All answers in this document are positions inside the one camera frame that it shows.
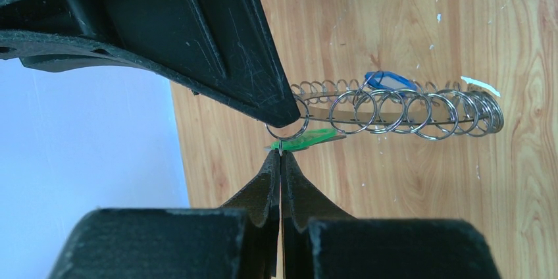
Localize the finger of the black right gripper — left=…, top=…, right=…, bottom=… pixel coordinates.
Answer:
left=1, top=0, right=301, bottom=128

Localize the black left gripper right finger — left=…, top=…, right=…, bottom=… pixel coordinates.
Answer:
left=281, top=152, right=500, bottom=278

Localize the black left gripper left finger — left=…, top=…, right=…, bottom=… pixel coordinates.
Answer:
left=50, top=151, right=280, bottom=278

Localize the green key tag with key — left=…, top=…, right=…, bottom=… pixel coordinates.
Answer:
left=264, top=128, right=346, bottom=151

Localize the blue key tag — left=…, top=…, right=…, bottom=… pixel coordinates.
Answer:
left=365, top=71, right=418, bottom=91

